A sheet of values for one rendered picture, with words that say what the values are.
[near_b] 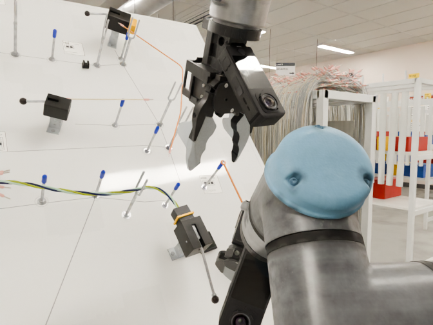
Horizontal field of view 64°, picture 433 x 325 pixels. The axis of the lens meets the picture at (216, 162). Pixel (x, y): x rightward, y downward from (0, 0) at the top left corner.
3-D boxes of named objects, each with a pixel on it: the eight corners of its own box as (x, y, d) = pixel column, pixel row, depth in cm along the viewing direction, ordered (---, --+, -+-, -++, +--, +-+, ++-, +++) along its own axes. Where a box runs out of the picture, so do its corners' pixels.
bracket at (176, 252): (171, 260, 66) (180, 250, 63) (167, 249, 67) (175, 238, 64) (192, 253, 69) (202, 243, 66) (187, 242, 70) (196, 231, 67)
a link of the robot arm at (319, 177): (284, 219, 22) (269, 112, 26) (250, 261, 32) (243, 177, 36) (399, 220, 23) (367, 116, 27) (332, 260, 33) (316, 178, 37)
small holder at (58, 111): (22, 108, 72) (22, 83, 67) (68, 120, 75) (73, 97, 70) (15, 124, 69) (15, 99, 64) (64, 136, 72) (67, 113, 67)
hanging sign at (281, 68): (294, 75, 825) (295, 46, 819) (275, 75, 826) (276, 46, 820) (294, 75, 827) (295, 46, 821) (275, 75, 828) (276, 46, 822)
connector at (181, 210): (182, 235, 64) (185, 229, 62) (169, 213, 66) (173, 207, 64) (195, 229, 65) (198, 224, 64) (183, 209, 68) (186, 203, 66)
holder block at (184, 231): (185, 258, 62) (193, 249, 60) (173, 230, 65) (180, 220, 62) (204, 251, 65) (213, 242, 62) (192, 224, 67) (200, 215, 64)
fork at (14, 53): (20, 57, 80) (21, 2, 70) (11, 57, 79) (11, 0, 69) (19, 51, 81) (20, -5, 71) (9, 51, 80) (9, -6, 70)
